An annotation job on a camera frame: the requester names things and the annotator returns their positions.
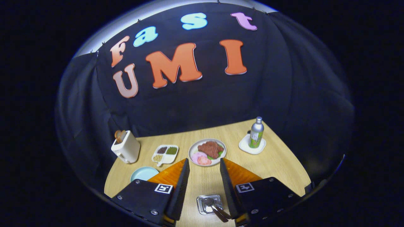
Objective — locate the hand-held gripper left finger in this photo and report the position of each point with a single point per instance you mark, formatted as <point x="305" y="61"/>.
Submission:
<point x="181" y="189"/>

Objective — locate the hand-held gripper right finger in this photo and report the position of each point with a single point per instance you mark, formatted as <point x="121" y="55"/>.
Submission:
<point x="228" y="189"/>

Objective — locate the pile of white rice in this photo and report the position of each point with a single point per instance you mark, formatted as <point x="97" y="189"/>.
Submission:
<point x="169" y="158"/>

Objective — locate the white divided dish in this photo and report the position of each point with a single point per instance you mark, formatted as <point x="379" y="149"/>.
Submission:
<point x="159" y="164"/>

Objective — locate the pink ham slice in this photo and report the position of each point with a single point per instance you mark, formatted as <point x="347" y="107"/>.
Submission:
<point x="197" y="156"/>

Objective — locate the green lettuce leaf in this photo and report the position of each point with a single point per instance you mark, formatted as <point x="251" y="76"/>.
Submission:
<point x="220" y="153"/>

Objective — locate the red sausage slice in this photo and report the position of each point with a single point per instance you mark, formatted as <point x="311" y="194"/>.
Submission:
<point x="204" y="160"/>

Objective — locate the pile of soybeans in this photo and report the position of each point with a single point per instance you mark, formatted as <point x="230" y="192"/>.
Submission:
<point x="157" y="157"/>

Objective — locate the pile of green beans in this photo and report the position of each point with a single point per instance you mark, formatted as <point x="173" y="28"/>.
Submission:
<point x="172" y="150"/>

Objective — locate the light teal plate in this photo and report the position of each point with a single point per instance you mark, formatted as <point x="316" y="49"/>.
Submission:
<point x="142" y="173"/>

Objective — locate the white round food plate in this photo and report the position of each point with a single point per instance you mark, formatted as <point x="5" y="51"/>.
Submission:
<point x="193" y="148"/>

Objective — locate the pile of red beans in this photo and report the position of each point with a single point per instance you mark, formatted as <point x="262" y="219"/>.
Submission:
<point x="162" y="150"/>

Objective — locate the brown steak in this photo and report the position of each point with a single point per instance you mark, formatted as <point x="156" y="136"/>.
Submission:
<point x="210" y="149"/>

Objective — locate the small white coaster dish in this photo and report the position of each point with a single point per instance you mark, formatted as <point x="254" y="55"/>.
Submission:
<point x="244" y="145"/>

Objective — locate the silver green bottle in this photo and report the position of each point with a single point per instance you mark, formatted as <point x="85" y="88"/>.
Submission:
<point x="256" y="135"/>

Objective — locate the white toaster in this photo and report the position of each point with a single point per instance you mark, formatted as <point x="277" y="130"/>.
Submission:
<point x="129" y="151"/>

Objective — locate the brown toast slice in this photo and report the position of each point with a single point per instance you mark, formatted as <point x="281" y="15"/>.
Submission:
<point x="117" y="137"/>
<point x="123" y="135"/>

